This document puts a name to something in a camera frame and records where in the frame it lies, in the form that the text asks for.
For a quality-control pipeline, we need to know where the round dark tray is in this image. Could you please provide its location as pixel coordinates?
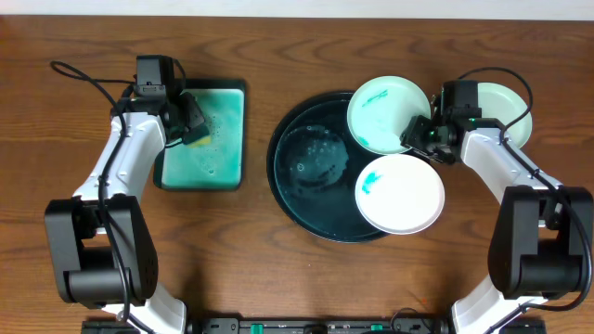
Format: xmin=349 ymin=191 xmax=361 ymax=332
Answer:
xmin=266 ymin=90 xmax=387 ymax=243

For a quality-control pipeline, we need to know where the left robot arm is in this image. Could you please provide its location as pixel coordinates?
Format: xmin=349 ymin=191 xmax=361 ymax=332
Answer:
xmin=45 ymin=92 xmax=205 ymax=333

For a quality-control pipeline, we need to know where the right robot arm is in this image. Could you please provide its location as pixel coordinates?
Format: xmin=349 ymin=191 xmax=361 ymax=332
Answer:
xmin=401 ymin=116 xmax=593 ymax=333

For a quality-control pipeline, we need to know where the white plate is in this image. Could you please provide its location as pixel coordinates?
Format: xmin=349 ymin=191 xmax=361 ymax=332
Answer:
xmin=355 ymin=154 xmax=446 ymax=235

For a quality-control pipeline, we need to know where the rectangular tray with soapy water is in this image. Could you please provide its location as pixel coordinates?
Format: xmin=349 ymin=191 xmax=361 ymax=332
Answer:
xmin=153 ymin=79 xmax=247 ymax=191

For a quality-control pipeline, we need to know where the green plate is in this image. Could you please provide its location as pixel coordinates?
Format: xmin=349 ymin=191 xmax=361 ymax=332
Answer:
xmin=478 ymin=83 xmax=533 ymax=148
xmin=346 ymin=76 xmax=431 ymax=155

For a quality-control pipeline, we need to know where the yellow green sponge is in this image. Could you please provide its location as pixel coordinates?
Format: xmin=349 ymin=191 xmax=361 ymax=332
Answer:
xmin=182 ymin=123 xmax=211 ymax=148

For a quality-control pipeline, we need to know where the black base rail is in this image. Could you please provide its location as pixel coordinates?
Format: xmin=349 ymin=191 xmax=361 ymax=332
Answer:
xmin=81 ymin=316 xmax=548 ymax=334

